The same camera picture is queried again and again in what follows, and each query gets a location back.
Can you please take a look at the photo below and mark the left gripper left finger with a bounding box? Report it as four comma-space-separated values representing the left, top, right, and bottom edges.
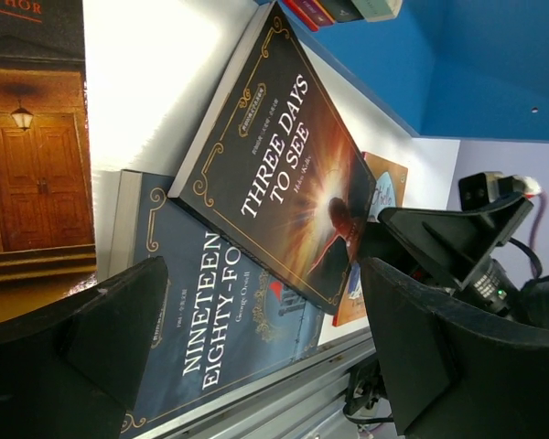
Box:
0, 257, 168, 439

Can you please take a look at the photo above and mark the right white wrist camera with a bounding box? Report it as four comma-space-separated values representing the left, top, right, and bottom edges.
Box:
457, 171, 544, 211

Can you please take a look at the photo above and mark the yellow teal paperback book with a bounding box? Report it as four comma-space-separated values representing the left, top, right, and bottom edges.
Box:
319, 0, 404, 24

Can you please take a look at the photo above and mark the aluminium mounting rail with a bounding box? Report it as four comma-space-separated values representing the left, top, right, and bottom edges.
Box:
140, 328, 374, 438

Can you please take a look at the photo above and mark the Three Days to See book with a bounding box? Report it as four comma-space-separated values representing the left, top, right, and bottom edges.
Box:
168, 3, 375, 315

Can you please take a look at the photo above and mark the blue and yellow bookshelf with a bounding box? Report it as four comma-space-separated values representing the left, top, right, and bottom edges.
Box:
292, 1, 549, 142

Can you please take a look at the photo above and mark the Nineteen Eighty-Four blue book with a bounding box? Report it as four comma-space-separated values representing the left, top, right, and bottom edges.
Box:
109, 170, 324, 438

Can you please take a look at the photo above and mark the dark door cover book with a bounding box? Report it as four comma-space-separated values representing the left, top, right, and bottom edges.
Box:
0, 0, 96, 322

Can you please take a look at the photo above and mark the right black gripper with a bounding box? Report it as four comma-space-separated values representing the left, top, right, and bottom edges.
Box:
378, 193, 549, 327

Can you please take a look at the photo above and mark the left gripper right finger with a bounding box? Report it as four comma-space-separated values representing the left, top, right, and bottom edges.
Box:
361, 258, 549, 438

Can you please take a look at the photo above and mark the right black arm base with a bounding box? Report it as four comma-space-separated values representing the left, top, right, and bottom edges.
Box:
342, 353, 394, 425

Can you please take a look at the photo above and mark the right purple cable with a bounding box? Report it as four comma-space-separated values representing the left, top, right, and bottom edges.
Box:
528, 191, 549, 251

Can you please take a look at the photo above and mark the orange Othello book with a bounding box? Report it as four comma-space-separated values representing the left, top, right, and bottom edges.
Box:
332, 153, 408, 327

